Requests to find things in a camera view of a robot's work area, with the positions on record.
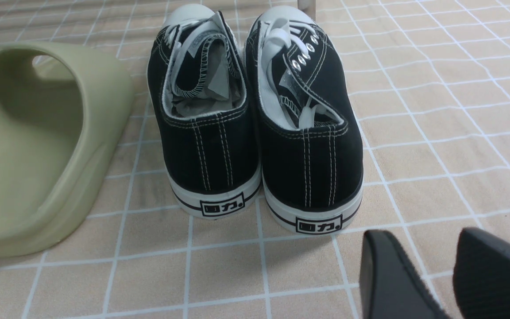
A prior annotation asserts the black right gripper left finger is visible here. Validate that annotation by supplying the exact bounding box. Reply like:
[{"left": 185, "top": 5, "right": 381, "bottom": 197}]
[{"left": 359, "top": 230, "right": 449, "bottom": 319}]

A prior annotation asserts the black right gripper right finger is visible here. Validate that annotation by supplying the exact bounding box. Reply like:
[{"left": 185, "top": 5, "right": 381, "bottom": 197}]
[{"left": 452, "top": 227, "right": 510, "bottom": 319}]

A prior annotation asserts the right black canvas sneaker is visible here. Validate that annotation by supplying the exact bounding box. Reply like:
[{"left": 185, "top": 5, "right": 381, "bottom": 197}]
[{"left": 243, "top": 6, "right": 364, "bottom": 236}]

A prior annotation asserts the black canvas sneaker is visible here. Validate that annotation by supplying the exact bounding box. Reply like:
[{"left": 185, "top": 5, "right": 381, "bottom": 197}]
[
  {"left": 243, "top": 6, "right": 364, "bottom": 236},
  {"left": 147, "top": 3, "right": 262, "bottom": 220}
]

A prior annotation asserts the left black canvas sneaker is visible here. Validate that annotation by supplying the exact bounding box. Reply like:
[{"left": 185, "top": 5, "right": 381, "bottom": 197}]
[{"left": 147, "top": 3, "right": 262, "bottom": 220}]

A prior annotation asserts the right green foam slide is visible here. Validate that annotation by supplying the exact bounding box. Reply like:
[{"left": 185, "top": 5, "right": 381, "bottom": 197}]
[{"left": 0, "top": 42, "right": 135, "bottom": 258}]

